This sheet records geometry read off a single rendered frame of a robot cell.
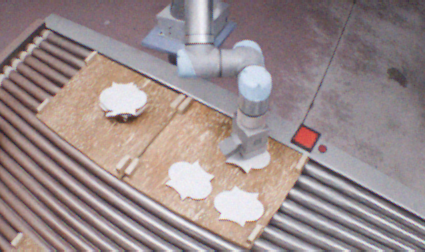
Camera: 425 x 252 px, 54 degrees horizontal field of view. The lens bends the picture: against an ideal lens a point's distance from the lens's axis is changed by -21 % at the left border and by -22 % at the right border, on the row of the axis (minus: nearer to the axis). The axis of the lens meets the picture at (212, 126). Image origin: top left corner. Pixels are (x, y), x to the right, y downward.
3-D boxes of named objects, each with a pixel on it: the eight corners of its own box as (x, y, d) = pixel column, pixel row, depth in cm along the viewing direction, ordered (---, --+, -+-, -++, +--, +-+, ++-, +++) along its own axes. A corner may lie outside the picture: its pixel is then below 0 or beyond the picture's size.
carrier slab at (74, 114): (97, 56, 174) (97, 53, 173) (188, 102, 161) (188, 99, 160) (36, 118, 156) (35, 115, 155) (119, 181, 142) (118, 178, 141)
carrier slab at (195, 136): (190, 102, 161) (190, 98, 160) (308, 160, 148) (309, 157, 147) (123, 182, 142) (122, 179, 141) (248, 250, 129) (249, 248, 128)
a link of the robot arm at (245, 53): (219, 37, 132) (223, 66, 125) (262, 38, 132) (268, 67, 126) (218, 58, 138) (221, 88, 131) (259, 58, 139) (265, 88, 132)
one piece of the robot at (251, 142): (214, 108, 132) (212, 147, 145) (230, 134, 127) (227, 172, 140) (256, 93, 135) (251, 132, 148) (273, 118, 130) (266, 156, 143)
